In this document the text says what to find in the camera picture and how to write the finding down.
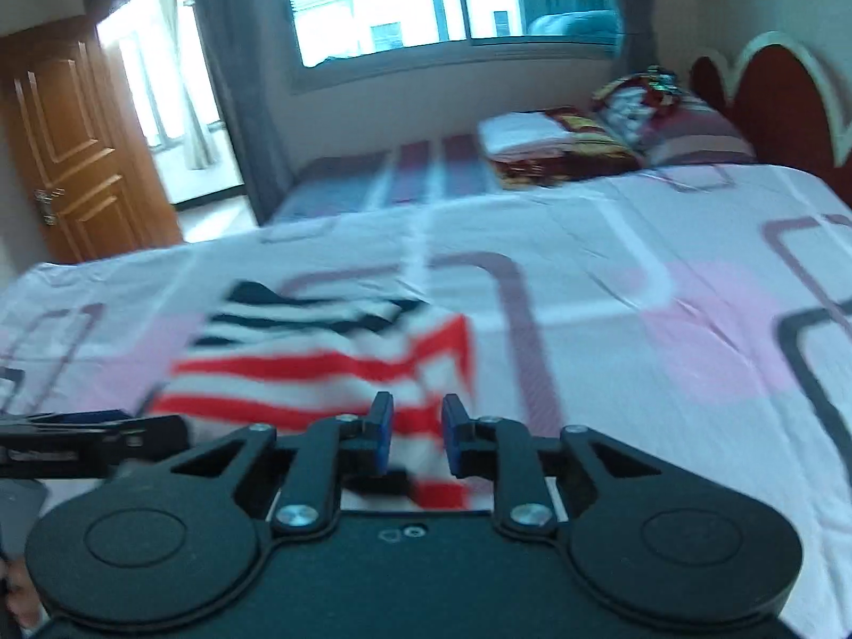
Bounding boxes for white sheer curtain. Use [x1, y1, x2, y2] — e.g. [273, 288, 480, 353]
[152, 0, 222, 172]

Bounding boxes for metal door handle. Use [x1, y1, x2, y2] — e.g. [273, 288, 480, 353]
[33, 186, 65, 227]

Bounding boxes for red patterned pillow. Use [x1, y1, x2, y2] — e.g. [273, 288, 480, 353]
[591, 65, 758, 169]

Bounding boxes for red white black striped sweater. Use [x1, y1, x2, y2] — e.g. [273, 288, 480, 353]
[142, 280, 478, 512]

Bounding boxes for sliding glass window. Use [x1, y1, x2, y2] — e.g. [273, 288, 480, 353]
[278, 0, 625, 72]

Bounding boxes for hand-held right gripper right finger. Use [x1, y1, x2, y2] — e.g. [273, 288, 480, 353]
[441, 394, 667, 537]

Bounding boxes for red white scalloped headboard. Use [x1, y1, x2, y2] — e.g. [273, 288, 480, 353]
[687, 31, 852, 209]

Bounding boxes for patterned pink white bed sheet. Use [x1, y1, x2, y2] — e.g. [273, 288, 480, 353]
[0, 145, 852, 639]

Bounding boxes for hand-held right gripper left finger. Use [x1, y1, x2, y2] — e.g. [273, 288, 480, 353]
[169, 391, 395, 539]

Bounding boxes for brown wooden door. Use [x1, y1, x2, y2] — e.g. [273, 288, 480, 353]
[0, 15, 185, 265]

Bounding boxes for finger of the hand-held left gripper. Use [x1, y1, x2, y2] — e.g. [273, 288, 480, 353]
[0, 410, 191, 480]

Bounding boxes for grey curtain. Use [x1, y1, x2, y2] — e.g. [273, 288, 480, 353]
[182, 0, 295, 227]
[607, 0, 661, 73]

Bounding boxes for person's left hand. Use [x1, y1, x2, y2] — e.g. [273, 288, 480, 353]
[0, 560, 45, 628]

